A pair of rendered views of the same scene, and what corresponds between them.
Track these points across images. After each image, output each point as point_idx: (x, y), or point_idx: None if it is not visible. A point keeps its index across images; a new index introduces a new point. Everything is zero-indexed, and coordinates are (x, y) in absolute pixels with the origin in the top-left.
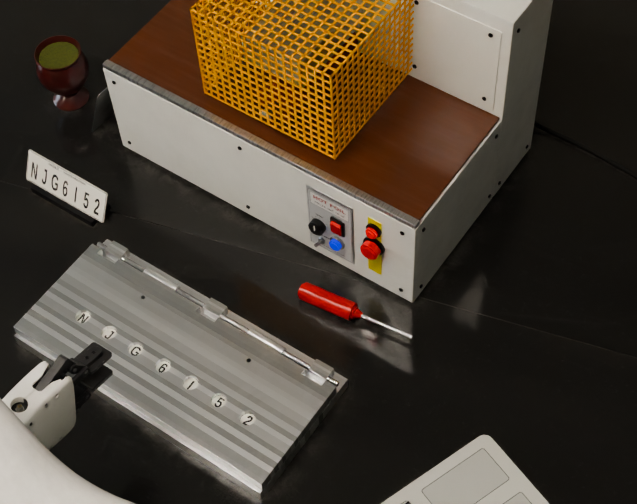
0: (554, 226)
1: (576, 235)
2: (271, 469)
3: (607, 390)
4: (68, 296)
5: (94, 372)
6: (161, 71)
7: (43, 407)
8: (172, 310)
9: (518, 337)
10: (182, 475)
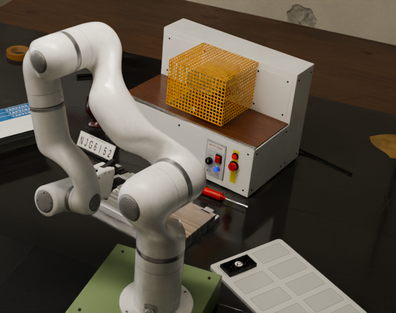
0: (308, 181)
1: (317, 184)
2: (187, 236)
3: (331, 231)
4: None
5: (119, 179)
6: (147, 97)
7: (104, 173)
8: None
9: (293, 212)
10: None
